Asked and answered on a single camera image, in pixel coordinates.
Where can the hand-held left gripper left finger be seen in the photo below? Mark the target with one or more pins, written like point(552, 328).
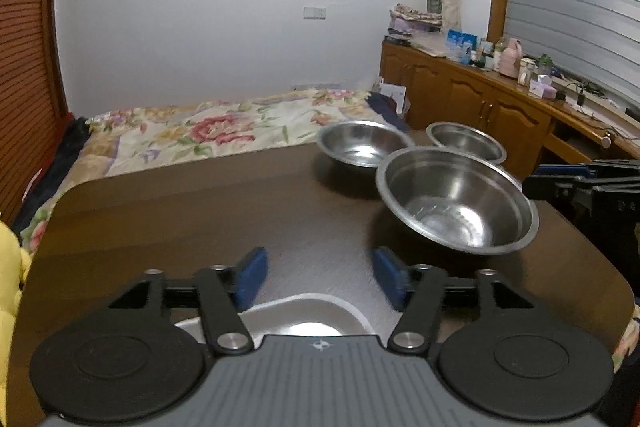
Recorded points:
point(250, 279)

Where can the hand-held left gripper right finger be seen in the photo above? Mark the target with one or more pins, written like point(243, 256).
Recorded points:
point(390, 277)

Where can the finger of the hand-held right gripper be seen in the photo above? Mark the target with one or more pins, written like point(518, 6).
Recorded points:
point(560, 169)
point(555, 192)

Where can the white floral square plate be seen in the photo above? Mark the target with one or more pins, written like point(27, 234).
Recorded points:
point(310, 307)

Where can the small steel bowl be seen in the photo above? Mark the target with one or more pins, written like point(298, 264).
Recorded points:
point(467, 142)

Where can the large steel bowl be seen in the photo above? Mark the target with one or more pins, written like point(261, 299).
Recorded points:
point(455, 202)

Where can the medium steel bowl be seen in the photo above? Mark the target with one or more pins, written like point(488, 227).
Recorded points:
point(360, 144)

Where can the pink tissue box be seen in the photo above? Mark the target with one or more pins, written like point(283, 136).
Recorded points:
point(544, 88)

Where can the pink bottle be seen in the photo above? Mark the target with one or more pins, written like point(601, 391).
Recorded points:
point(511, 57)

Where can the wooden cabinet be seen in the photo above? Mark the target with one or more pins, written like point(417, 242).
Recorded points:
point(450, 92)

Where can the floral bedspread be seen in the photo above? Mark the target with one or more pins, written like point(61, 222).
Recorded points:
point(200, 132)

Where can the blue box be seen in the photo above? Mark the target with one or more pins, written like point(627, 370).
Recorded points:
point(462, 42)

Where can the navy cloth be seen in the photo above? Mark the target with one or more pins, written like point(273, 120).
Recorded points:
point(387, 109)

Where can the white paper bag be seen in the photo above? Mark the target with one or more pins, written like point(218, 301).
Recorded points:
point(395, 96)

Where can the pile of patterned cloth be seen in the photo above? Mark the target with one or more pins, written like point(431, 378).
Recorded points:
point(415, 19)

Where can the small grey fan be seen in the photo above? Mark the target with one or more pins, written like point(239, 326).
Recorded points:
point(434, 3)

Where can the black and red cloth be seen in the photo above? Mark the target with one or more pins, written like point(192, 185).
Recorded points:
point(55, 157)

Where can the yellow plush toy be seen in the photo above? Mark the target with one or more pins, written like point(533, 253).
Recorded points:
point(10, 282)

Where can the wooden slatted wardrobe door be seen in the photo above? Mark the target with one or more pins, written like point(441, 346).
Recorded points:
point(25, 57)

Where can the white wall switch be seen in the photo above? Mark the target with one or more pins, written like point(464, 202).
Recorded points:
point(314, 12)

